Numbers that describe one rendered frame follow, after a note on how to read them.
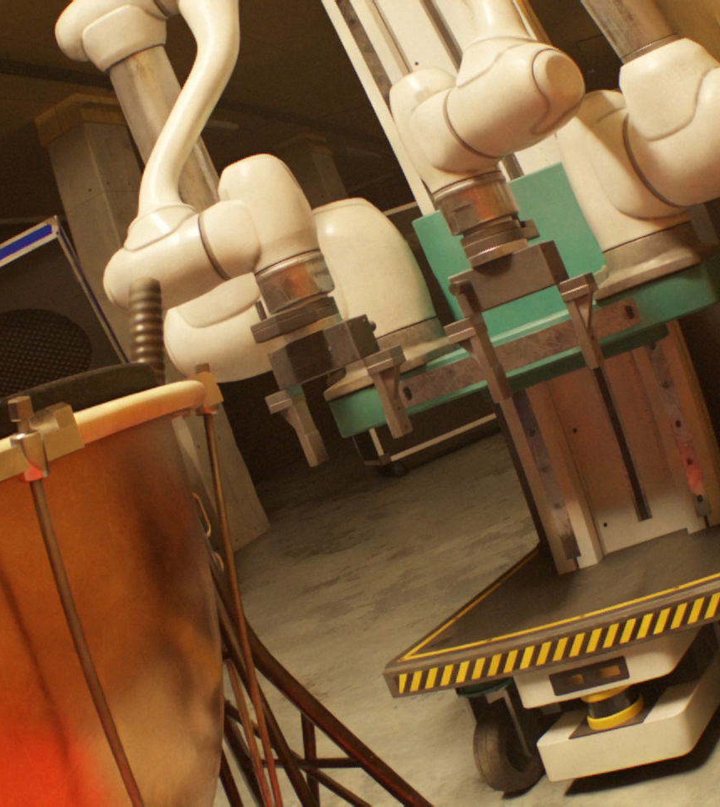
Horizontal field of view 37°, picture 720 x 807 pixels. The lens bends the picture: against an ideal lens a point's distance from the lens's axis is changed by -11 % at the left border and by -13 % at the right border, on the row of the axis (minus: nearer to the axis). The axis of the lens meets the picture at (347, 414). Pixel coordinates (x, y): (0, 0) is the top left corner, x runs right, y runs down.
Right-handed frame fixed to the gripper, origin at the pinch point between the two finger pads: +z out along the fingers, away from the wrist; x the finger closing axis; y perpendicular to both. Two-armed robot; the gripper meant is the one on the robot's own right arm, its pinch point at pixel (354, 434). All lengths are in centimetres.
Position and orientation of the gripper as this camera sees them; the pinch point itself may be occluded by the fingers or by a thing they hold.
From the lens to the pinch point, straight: 148.8
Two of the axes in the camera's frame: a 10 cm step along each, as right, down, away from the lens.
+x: -7.6, 2.8, 5.9
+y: 5.4, -2.4, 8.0
